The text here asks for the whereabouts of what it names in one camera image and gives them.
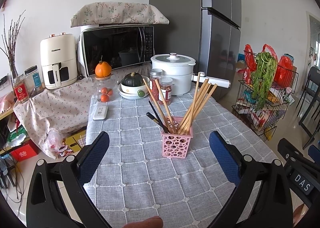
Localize glass vase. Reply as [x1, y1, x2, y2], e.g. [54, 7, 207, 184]
[9, 61, 19, 83]

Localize red box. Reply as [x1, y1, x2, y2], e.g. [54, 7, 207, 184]
[10, 140, 39, 162]

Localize glass jar with wooden lid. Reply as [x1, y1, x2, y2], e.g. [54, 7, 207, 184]
[92, 75, 118, 104]

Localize white microwave oven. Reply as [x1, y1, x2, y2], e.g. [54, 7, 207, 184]
[77, 24, 155, 77]

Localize grey checked tablecloth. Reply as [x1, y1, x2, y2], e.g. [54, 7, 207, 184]
[86, 93, 280, 228]

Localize cream air fryer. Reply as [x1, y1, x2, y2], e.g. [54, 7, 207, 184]
[40, 33, 78, 90]

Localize floral microwave cover cloth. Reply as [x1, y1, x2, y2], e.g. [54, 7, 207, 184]
[70, 1, 170, 28]

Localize clear jar with blue label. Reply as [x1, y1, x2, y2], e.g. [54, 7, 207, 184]
[24, 65, 45, 96]

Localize pink floral tablecloth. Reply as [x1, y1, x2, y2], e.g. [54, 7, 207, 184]
[13, 64, 153, 159]

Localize pale pink bag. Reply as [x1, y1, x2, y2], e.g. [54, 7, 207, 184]
[0, 93, 15, 116]

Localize clear jar with red label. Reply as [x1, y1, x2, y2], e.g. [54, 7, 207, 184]
[12, 74, 29, 104]

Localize white electric pot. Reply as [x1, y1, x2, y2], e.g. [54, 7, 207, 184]
[150, 53, 230, 97]

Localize large orange fruit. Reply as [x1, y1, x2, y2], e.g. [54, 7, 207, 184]
[95, 55, 112, 78]

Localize green leafy vegetables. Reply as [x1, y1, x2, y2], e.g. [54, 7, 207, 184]
[251, 52, 278, 111]

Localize green and white packet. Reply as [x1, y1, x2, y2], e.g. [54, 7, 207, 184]
[6, 124, 28, 147]

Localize white remote control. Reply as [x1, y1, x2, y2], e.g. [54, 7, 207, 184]
[92, 104, 109, 121]

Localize pink plastic bag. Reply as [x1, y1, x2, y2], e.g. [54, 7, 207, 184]
[45, 128, 64, 159]

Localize person's left hand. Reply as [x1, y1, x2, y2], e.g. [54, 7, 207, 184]
[120, 216, 163, 228]

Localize bunch of wooden chopsticks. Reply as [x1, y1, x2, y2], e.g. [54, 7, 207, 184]
[177, 79, 214, 135]

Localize red plastic bag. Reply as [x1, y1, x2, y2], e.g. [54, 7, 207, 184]
[244, 44, 258, 84]
[274, 55, 294, 84]
[262, 44, 278, 63]

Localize white bowl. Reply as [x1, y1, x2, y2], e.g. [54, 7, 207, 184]
[121, 75, 150, 94]

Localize pink perforated utensil basket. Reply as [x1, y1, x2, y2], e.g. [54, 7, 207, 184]
[161, 116, 194, 159]

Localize grey refrigerator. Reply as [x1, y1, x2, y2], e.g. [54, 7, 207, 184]
[149, 0, 242, 101]

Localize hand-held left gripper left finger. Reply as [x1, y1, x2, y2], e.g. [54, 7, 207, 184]
[26, 131, 111, 228]

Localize dark green squash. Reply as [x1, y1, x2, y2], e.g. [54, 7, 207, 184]
[124, 72, 143, 87]

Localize black wire rack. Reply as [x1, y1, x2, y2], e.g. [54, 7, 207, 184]
[231, 51, 299, 142]

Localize bunch of dry branches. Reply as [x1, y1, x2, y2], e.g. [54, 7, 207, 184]
[0, 10, 27, 68]

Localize yellow cardboard box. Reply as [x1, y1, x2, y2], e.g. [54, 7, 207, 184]
[64, 129, 88, 152]

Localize white plate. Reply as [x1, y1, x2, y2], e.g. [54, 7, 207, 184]
[118, 88, 150, 100]

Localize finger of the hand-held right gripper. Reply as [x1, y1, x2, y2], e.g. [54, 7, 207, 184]
[277, 138, 305, 166]
[308, 144, 320, 163]

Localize glass door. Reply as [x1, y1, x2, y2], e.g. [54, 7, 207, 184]
[306, 11, 320, 68]

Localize black chopstick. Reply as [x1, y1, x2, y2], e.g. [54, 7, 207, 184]
[148, 100, 172, 134]
[146, 112, 169, 133]

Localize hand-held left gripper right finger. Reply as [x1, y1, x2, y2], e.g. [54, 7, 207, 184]
[209, 130, 294, 228]

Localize black chair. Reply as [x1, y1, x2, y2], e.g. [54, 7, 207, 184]
[296, 66, 320, 149]

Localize clear jar of red berries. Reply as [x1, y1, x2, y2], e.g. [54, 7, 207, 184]
[149, 68, 163, 106]
[159, 77, 173, 106]

